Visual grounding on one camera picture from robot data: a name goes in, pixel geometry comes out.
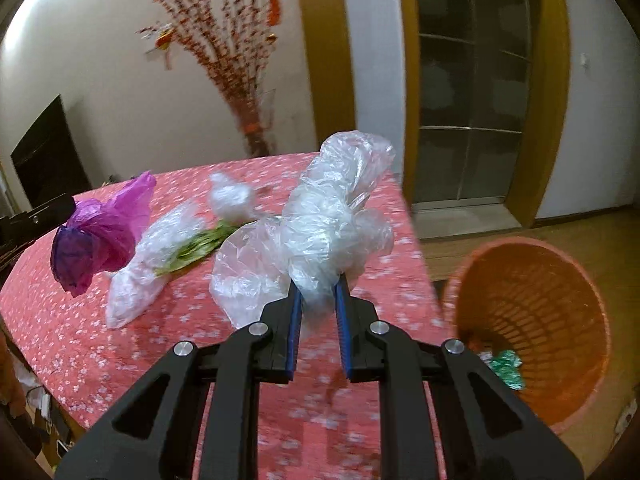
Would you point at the green foil wrapper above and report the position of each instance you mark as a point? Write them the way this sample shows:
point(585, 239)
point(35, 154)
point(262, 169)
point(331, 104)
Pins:
point(506, 367)

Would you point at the wooden wall trim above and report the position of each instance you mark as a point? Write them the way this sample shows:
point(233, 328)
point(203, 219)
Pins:
point(325, 60)

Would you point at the red floral tablecloth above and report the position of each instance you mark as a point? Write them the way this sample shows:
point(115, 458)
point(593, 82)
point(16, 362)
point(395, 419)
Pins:
point(150, 385)

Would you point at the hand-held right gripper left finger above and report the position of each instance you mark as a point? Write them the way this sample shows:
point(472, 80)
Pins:
point(295, 330)

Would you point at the wooden door frame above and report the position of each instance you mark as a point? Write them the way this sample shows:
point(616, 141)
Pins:
point(552, 110)

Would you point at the orange plastic basket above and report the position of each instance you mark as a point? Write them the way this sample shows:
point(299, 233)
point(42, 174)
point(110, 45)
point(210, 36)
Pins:
point(560, 310)

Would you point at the small clear plastic bag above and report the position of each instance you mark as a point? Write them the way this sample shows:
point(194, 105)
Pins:
point(232, 197)

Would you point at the red berry branches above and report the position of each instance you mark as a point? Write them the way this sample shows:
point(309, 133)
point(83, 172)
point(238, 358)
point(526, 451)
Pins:
point(225, 55)

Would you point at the long clear plastic bag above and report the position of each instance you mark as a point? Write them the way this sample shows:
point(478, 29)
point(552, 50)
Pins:
point(135, 280)

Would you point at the purple plastic bag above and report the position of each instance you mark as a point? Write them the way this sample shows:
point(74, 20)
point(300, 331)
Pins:
point(105, 230)

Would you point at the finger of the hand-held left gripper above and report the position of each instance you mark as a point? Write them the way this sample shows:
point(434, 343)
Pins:
point(52, 210)

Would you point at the glass vase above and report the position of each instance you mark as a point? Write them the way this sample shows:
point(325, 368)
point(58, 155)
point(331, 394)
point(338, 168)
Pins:
point(257, 130)

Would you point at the black television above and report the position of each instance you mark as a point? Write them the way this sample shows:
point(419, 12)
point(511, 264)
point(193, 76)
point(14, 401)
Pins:
point(47, 160)

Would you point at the glass door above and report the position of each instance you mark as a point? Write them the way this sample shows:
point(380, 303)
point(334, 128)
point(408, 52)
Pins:
point(470, 110)

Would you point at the green leafy vegetable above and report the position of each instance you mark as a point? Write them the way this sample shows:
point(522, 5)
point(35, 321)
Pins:
point(195, 247)

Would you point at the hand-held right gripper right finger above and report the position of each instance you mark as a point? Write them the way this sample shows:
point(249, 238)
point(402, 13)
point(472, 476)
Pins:
point(344, 330)

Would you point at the large clear plastic bag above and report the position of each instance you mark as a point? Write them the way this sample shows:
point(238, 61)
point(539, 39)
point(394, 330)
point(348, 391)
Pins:
point(325, 220)

